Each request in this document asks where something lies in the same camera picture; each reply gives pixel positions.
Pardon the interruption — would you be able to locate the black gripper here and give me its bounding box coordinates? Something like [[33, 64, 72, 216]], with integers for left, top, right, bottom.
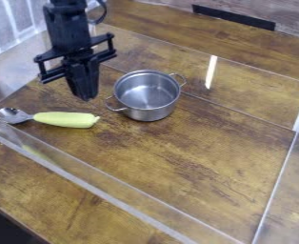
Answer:
[[34, 3, 117, 101]]

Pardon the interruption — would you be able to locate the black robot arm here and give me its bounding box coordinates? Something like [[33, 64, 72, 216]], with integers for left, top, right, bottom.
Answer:
[[34, 0, 117, 101]]

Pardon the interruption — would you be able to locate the small steel pot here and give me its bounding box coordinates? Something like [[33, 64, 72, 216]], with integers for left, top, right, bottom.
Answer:
[[105, 70, 186, 122]]

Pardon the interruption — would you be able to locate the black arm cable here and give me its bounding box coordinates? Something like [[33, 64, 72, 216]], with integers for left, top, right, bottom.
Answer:
[[85, 0, 109, 27]]

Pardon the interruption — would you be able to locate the clear acrylic enclosure wall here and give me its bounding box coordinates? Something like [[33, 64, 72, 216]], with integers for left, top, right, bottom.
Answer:
[[0, 18, 299, 244]]

